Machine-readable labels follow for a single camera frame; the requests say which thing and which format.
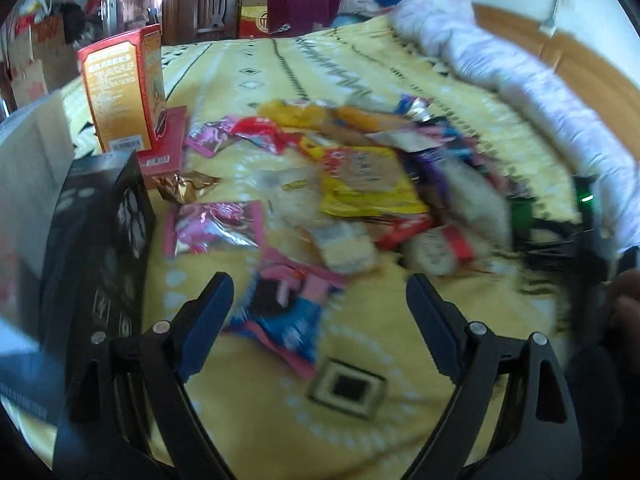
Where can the red and gold carton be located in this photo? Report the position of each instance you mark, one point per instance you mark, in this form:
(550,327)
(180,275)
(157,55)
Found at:
(257,20)

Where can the gold foil packet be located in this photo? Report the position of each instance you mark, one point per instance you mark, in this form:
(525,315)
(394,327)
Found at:
(185,185)

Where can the wooden wardrobe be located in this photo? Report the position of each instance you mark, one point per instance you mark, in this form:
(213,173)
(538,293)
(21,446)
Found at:
(177,0)

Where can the pile of assorted snack packets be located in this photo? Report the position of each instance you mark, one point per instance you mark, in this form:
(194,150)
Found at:
(400,170)

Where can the pink foil snack packet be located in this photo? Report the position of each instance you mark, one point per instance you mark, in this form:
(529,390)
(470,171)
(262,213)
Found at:
(215,230)
(212,137)

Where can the black bag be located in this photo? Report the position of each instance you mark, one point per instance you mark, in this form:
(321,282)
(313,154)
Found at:
(75,20)

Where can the wooden chair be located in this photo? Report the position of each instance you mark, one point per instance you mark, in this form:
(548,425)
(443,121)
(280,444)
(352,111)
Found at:
(215,10)

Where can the tall orange-red box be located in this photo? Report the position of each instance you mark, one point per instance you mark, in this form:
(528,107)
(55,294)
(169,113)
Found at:
(122,90)

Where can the red and white cracker packet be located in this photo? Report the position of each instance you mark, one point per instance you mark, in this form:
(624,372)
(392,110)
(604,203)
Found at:
(437,252)

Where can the small red box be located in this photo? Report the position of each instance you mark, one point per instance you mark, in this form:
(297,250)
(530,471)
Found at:
(167,145)

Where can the black and white carton box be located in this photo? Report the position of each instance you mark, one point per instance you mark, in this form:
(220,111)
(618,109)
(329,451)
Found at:
(95,240)

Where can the white purple duvet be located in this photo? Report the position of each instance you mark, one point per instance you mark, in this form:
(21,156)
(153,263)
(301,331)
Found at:
(500,60)

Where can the yellow patterned bedsheet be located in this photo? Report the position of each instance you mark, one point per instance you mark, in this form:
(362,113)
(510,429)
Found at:
(280,75)

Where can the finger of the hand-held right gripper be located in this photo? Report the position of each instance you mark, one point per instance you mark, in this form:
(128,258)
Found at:
(555,226)
(550,257)

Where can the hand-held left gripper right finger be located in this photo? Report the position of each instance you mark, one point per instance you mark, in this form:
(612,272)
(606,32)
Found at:
(430,325)

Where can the pink and blue cookie packet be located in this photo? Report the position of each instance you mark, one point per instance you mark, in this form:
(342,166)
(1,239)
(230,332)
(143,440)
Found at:
(287,320)

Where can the wooden headboard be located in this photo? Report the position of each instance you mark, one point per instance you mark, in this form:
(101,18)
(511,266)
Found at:
(575,70)

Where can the person's right hand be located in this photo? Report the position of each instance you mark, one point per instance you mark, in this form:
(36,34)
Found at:
(625,305)

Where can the red-printed cardboard box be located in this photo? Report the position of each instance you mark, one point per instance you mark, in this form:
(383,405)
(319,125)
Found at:
(40,60)

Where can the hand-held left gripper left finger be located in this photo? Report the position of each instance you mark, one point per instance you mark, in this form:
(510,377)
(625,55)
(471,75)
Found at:
(207,320)

